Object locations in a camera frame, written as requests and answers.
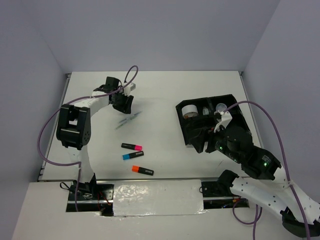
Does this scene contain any large white tape roll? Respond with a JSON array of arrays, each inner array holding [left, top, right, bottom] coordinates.
[[181, 104, 199, 119]]

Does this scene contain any black compartment organizer tray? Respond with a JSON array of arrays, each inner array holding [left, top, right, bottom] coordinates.
[[175, 94, 251, 146]]

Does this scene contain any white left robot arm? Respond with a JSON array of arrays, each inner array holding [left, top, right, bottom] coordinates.
[[56, 76, 136, 200]]

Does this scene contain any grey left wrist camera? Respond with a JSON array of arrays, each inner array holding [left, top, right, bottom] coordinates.
[[123, 83, 136, 96]]

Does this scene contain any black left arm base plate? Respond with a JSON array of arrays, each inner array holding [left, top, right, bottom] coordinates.
[[77, 184, 114, 201]]

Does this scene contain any blue highlighter marker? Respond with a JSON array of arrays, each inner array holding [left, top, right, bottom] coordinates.
[[122, 151, 144, 161]]

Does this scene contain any green pen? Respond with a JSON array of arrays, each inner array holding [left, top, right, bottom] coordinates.
[[115, 121, 130, 130]]

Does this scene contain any blue pen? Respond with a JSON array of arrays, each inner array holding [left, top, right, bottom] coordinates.
[[118, 111, 142, 124]]

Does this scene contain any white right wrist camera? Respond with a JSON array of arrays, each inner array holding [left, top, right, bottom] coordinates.
[[213, 110, 233, 133]]

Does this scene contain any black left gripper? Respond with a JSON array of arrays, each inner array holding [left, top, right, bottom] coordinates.
[[111, 90, 134, 115]]

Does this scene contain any orange highlighter marker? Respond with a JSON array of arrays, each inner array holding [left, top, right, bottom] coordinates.
[[131, 165, 154, 176]]

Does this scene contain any pink highlighter marker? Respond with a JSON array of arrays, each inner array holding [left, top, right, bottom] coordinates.
[[121, 143, 143, 151]]

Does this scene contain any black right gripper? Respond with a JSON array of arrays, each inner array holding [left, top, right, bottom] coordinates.
[[187, 120, 241, 162]]

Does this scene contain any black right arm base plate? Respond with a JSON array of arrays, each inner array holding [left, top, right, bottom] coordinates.
[[198, 180, 242, 200]]

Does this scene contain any small clear tape roll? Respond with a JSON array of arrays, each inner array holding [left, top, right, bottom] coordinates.
[[202, 107, 210, 116]]

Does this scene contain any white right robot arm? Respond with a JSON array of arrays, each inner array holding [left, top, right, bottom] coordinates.
[[189, 126, 320, 238]]

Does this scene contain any clear paperclip jar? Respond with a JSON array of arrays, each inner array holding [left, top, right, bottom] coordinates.
[[215, 103, 228, 112]]

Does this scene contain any silver foil sheet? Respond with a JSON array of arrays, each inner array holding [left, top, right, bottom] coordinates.
[[113, 179, 206, 217]]

